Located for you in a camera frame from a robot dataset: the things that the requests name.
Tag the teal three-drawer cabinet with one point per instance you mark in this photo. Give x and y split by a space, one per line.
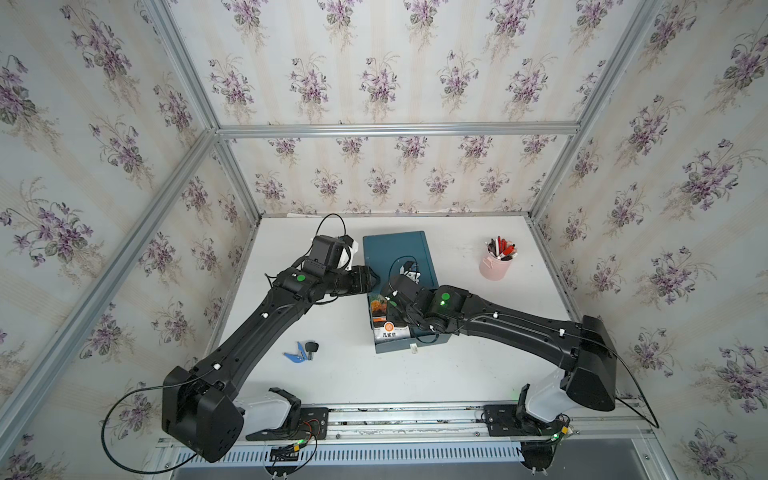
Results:
387 252

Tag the red and black pens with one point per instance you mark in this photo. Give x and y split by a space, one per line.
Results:
500 249

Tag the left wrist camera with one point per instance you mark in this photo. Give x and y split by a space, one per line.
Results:
349 249

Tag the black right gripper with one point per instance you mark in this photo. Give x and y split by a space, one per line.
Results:
389 310

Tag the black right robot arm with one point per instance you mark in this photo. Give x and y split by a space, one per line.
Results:
582 352

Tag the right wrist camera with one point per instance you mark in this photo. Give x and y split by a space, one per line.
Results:
410 269

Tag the teal top drawer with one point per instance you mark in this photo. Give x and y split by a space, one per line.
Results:
398 336

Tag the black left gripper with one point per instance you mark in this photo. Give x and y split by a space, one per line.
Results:
361 282

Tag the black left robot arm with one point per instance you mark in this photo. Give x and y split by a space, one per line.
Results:
198 406

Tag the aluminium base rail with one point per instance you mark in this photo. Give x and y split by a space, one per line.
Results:
428 422

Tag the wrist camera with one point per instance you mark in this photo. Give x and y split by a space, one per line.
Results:
349 249
410 269

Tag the pink pen cup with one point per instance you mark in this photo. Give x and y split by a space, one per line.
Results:
492 268

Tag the orange marigold seed bag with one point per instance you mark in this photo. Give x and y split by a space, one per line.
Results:
378 310

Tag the blue and black key fob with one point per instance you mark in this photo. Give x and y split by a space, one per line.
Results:
305 352

